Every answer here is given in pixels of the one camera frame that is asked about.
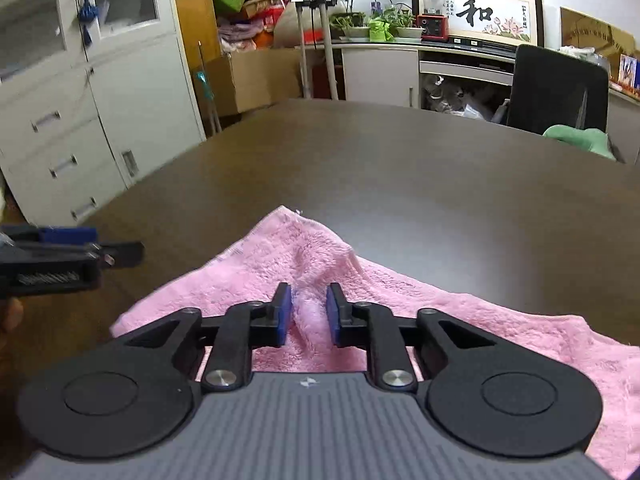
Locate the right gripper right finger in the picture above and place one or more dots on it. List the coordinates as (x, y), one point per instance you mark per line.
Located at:
(374, 329)

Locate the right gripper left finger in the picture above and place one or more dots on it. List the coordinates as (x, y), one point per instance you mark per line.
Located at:
(234, 336)

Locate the pink towel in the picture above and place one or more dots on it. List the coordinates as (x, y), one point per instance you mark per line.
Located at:
(287, 247)

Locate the person's left hand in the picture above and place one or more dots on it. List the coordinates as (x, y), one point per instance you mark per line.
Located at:
(11, 316)

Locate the grey metal filing cabinet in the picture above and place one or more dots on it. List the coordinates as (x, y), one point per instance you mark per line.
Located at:
(80, 125)

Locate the large cardboard box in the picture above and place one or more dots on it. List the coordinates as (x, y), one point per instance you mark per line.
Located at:
(248, 80)

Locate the blue hanging ornament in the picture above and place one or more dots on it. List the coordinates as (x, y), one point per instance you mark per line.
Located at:
(86, 15)

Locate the white low sideboard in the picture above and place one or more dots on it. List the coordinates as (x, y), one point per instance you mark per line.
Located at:
(398, 73)

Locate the green cushion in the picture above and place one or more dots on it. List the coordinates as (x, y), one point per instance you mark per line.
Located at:
(591, 140)

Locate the black office chair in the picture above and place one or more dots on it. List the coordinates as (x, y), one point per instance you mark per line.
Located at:
(550, 88)

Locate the potted green plant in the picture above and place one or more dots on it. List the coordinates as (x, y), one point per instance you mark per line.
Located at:
(385, 21)

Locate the red blender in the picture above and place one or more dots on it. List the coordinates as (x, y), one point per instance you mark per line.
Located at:
(432, 7)

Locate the framed calligraphy lotus picture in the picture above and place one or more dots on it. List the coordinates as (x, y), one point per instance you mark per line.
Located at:
(504, 24)

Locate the flat cardboard against wall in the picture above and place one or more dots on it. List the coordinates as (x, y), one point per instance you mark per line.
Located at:
(582, 31)

